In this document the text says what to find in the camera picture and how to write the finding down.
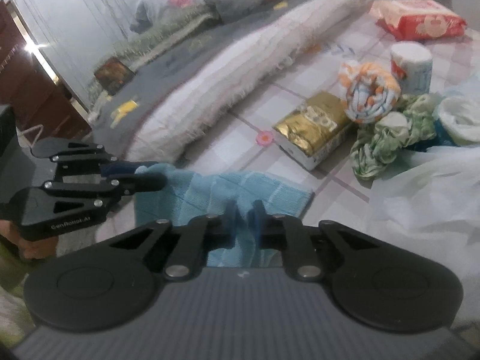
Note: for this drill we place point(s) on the toilet paper roll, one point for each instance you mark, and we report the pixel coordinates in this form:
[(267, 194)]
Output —
[(410, 67)]

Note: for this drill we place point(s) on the gold and white tissue pack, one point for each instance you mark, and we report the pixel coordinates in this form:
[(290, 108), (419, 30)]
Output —
[(311, 120)]

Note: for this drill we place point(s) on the red and white tissue pack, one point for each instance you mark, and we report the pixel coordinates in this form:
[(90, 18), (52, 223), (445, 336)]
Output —
[(416, 20)]

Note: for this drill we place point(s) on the green blanket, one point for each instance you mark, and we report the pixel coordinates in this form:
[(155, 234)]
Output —
[(165, 33)]

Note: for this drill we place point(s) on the green and white cloth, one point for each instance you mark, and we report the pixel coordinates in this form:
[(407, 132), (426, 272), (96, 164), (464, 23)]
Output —
[(386, 135)]

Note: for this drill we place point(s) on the brown wooden cabinet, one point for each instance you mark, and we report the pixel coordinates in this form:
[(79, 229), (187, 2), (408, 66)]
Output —
[(41, 93)]

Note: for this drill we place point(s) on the white plastic bag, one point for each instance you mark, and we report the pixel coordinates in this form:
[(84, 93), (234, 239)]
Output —
[(423, 187)]

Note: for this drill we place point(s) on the orange and white rolled towel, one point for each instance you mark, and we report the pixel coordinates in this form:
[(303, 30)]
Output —
[(369, 93)]

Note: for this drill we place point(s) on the dark book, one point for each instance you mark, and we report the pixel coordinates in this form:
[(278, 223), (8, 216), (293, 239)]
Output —
[(114, 75)]

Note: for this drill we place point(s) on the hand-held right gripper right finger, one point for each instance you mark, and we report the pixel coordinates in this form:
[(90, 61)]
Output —
[(258, 218)]

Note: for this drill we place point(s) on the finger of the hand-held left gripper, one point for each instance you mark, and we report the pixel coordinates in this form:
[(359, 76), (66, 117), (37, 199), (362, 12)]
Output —
[(112, 187), (75, 153)]

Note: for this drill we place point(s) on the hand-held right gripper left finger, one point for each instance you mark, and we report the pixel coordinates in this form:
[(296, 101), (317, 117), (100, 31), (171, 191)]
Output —
[(232, 218)]

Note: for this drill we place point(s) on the person's left hand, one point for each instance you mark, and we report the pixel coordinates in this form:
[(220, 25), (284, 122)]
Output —
[(33, 249)]

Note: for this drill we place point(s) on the white fluffy blanket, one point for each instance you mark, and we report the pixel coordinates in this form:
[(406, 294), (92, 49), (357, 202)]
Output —
[(243, 67)]

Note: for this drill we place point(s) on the blue towel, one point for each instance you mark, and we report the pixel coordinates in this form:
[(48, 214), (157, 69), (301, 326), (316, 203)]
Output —
[(210, 195)]

